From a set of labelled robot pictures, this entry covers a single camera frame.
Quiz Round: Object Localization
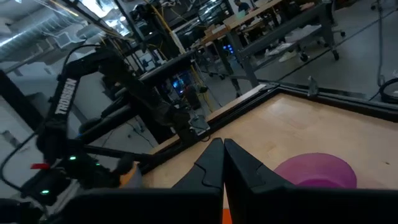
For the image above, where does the black desk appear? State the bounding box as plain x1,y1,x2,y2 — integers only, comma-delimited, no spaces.
136,49,200,91

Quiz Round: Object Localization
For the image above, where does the grey hanging cable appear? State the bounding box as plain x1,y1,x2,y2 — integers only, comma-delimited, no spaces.
374,0,386,88

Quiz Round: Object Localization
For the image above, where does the magenta plastic bowl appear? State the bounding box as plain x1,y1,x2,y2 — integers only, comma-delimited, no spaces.
273,152,358,190

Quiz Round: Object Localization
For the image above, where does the black aluminium table frame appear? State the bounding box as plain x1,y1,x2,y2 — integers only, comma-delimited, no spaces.
136,82,398,175

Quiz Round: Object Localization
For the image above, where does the office chair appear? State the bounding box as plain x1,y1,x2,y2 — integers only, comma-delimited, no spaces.
329,0,346,38

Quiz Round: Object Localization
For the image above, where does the black cable coil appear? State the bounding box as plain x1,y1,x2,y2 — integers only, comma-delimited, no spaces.
377,77,398,105

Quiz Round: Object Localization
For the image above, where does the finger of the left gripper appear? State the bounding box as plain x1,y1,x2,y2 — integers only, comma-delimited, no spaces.
161,119,187,147
169,107,198,146

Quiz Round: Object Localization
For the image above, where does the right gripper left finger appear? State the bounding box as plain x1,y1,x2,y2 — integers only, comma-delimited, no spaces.
62,138,224,224

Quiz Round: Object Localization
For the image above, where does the person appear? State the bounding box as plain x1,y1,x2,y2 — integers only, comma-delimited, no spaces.
233,0,251,13

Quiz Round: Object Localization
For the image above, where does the silver air duct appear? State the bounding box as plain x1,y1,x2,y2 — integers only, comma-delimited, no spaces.
0,7,85,60

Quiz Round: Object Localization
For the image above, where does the wooden top workbench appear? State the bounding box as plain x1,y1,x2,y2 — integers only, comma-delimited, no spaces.
192,0,341,91

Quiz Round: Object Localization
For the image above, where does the computer with blue lights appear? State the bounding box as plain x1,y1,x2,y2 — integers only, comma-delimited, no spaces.
169,70,195,97

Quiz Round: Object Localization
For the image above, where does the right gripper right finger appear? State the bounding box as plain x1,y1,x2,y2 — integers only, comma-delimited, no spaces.
224,139,398,224

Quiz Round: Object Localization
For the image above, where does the yellow cable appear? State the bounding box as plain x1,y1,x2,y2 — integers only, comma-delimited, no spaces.
146,0,215,113

